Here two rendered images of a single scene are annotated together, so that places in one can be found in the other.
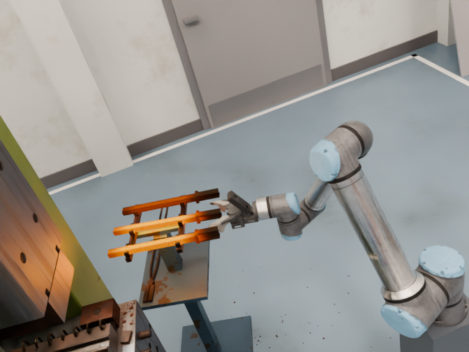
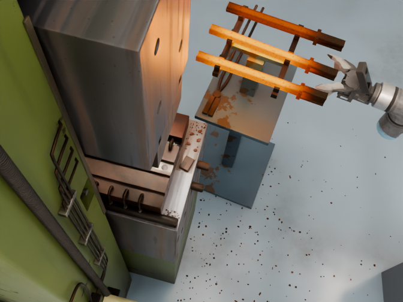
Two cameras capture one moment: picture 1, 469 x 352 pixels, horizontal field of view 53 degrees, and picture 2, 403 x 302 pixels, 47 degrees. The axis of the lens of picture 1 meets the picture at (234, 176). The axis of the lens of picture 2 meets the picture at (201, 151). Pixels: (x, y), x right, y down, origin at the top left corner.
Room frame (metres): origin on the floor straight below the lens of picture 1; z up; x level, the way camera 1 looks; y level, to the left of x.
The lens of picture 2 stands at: (0.46, 0.42, 2.26)
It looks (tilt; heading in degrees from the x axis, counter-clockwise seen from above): 64 degrees down; 6
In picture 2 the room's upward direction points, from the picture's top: 8 degrees clockwise
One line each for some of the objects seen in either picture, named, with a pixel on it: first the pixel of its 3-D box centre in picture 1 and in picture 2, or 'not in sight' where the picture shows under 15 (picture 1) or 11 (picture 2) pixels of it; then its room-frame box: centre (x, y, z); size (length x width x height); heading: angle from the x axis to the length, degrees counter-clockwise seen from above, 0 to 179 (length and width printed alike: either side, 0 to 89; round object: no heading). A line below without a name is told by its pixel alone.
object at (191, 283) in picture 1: (176, 267); (248, 90); (1.52, 0.37, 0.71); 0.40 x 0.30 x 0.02; 171
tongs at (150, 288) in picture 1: (157, 249); (235, 56); (1.65, 0.45, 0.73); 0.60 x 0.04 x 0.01; 170
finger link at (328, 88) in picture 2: (220, 226); (328, 91); (1.41, 0.11, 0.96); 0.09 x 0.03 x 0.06; 116
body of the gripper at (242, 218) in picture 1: (242, 213); (357, 88); (1.45, 0.01, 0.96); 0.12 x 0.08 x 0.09; 80
